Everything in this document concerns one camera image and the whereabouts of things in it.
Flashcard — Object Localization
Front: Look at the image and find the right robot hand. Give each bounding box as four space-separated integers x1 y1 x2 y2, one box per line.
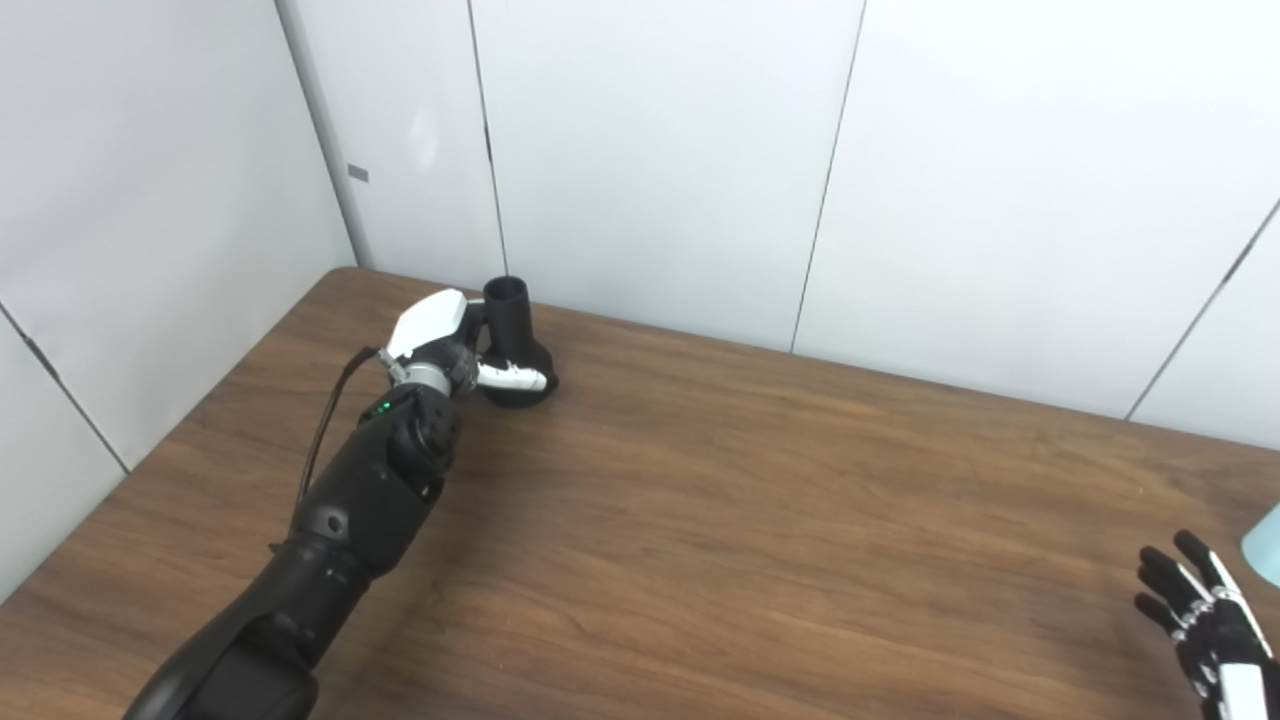
1133 530 1280 720

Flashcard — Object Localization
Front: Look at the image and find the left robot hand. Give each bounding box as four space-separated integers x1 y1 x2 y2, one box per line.
383 288 551 396

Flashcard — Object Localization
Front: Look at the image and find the black nozzle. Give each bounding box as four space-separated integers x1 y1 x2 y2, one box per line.
480 277 559 409

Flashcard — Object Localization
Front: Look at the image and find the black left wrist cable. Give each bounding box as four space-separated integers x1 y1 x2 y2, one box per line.
295 347 381 511

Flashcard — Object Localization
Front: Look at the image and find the grey corner post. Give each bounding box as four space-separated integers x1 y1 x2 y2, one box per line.
275 0 363 271

